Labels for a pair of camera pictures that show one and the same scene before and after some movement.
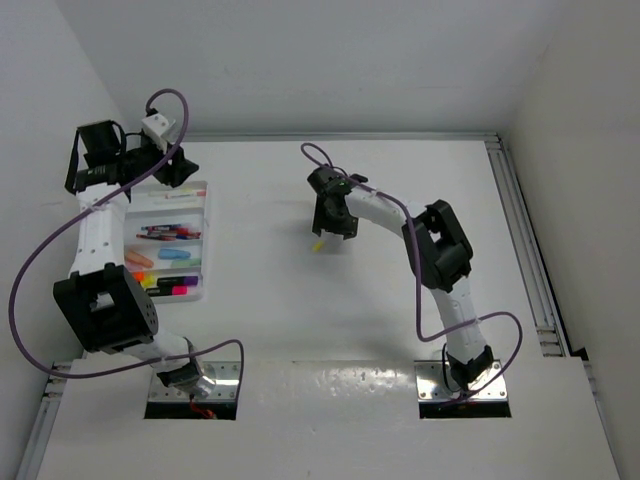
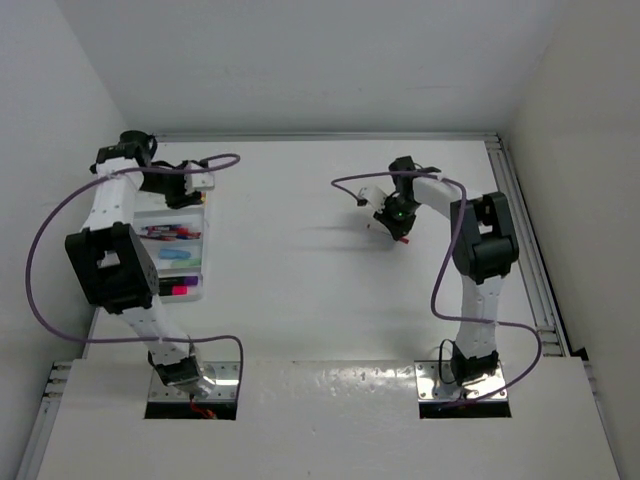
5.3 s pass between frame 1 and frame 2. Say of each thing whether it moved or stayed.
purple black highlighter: stayed
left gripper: moved
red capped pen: stayed
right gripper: moved
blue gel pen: stayed
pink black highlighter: stayed
